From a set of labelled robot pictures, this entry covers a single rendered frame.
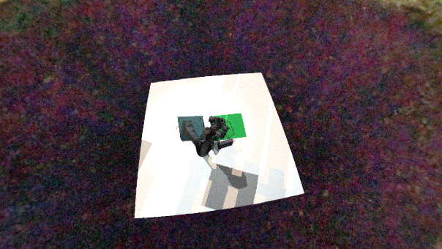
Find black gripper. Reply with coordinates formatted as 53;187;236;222
209;116;228;132

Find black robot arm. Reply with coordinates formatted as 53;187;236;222
181;117;223;157

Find green circuit board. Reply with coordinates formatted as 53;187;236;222
212;113;247;141

